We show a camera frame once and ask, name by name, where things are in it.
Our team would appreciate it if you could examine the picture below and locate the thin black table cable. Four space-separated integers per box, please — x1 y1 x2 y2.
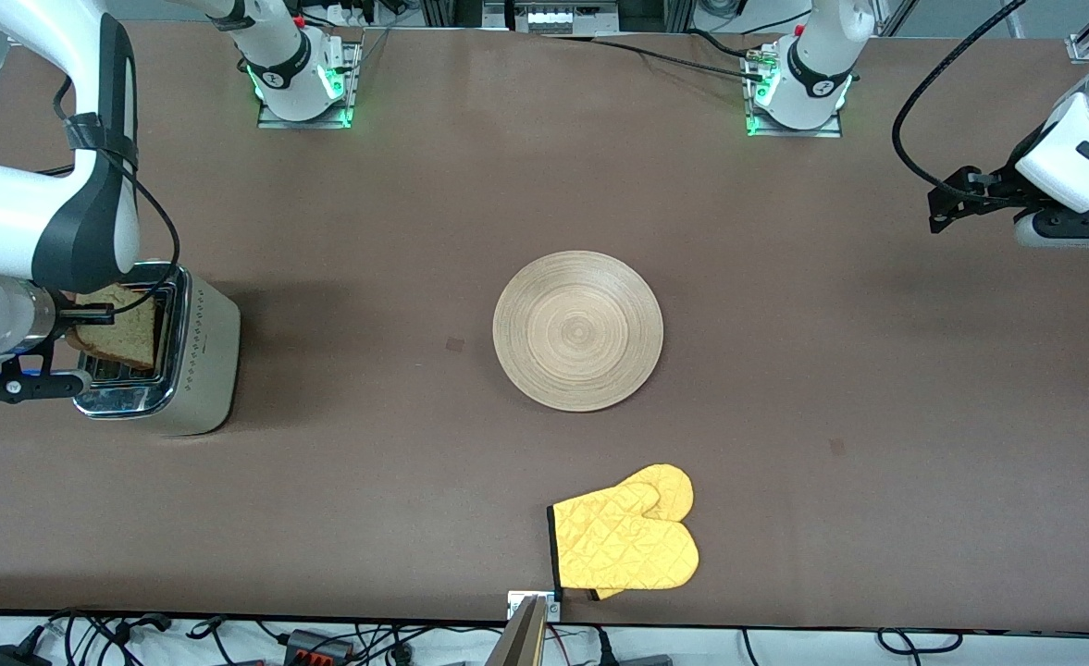
544 32 772 80

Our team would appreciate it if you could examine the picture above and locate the black cable strap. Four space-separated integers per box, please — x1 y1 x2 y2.
65 113 138 169

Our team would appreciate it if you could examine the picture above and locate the silver two-slot toaster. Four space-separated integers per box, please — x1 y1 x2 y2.
72 261 241 438

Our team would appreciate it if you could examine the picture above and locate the aluminium camera stand bar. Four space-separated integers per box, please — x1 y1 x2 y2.
487 597 550 666

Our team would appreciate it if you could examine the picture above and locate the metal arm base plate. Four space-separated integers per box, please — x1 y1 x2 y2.
746 46 843 138
257 37 360 129

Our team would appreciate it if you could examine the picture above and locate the round wooden plate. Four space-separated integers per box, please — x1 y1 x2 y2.
492 250 665 413

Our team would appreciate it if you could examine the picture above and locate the bread slice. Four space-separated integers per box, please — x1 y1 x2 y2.
68 283 164 373

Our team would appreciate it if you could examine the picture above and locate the orange black power adapter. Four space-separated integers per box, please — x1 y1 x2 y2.
283 629 353 665

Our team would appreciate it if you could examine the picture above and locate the thick black table cable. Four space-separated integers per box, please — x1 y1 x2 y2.
686 28 758 61

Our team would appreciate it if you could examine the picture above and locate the yellow quilted oven mitt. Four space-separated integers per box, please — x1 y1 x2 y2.
547 463 700 602

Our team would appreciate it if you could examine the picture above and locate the white power strip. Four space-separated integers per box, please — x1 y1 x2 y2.
512 5 619 36

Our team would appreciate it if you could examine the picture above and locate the metal camera stand bracket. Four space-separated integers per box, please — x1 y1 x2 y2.
507 590 562 623

